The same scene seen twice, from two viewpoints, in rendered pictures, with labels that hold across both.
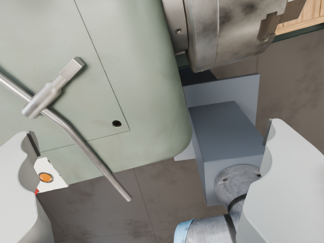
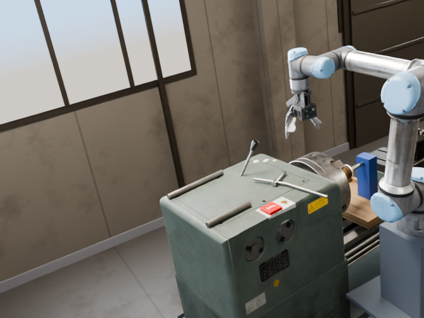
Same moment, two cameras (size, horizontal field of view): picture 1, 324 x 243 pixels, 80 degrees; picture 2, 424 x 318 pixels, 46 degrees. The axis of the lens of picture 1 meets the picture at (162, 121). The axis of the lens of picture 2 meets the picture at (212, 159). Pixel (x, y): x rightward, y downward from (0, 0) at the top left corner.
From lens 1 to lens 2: 2.09 m
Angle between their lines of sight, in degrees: 96
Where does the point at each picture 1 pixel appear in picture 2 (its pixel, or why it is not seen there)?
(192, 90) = (371, 284)
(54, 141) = (283, 191)
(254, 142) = not seen: hidden behind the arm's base
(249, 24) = (327, 164)
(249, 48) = (336, 171)
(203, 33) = (316, 168)
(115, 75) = (296, 173)
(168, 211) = not seen: outside the picture
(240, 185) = not seen: hidden behind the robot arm
